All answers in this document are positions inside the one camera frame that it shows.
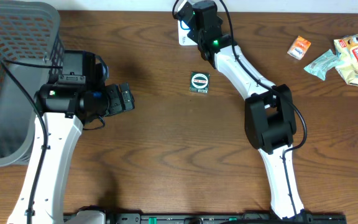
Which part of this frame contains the white blue-edged snack bag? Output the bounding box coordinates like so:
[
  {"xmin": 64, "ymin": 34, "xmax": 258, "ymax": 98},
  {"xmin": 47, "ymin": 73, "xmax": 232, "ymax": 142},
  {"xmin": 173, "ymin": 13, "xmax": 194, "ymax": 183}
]
[{"xmin": 334, "ymin": 34, "xmax": 358, "ymax": 86}]

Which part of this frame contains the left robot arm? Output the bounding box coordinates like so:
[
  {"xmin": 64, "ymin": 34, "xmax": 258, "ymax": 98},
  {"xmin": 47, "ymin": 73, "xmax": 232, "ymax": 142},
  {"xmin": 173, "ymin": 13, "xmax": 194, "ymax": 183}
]
[{"xmin": 7, "ymin": 50, "xmax": 135, "ymax": 223}]

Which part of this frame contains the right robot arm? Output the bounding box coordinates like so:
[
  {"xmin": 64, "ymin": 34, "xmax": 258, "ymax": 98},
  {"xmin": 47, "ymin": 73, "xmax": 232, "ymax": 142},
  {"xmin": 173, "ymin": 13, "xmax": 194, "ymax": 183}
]
[{"xmin": 172, "ymin": 1, "xmax": 305, "ymax": 221}]

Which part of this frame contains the dark green round-logo box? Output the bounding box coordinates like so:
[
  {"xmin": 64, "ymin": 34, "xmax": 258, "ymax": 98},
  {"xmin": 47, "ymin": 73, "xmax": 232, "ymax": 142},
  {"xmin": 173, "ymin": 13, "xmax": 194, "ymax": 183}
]
[{"xmin": 189, "ymin": 72, "xmax": 210, "ymax": 94}]

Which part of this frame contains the orange snack packet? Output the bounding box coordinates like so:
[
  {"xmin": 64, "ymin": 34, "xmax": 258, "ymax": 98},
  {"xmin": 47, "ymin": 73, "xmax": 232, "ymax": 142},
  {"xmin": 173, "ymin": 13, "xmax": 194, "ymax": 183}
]
[{"xmin": 287, "ymin": 36, "xmax": 311, "ymax": 60}]

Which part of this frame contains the white barcode scanner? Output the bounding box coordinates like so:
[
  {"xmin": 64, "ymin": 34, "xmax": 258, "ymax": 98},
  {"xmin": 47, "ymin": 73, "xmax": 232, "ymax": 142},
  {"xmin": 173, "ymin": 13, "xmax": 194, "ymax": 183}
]
[{"xmin": 177, "ymin": 0, "xmax": 197, "ymax": 46}]

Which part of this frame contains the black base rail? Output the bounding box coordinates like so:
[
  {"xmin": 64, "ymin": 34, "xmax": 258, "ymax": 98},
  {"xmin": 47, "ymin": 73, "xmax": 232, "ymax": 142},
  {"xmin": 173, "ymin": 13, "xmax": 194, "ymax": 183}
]
[{"xmin": 63, "ymin": 210, "xmax": 347, "ymax": 224}]

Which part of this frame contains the teal wet wipes pack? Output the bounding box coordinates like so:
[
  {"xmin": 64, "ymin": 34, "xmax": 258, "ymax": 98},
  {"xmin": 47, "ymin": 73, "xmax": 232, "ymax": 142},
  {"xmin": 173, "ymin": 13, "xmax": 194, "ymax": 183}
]
[{"xmin": 304, "ymin": 49, "xmax": 343, "ymax": 81}]

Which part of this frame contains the grey plastic mesh basket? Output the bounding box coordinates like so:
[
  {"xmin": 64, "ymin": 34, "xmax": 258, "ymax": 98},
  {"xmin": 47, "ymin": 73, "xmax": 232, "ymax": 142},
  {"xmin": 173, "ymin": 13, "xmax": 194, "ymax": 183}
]
[{"xmin": 0, "ymin": 1, "xmax": 64, "ymax": 167}]

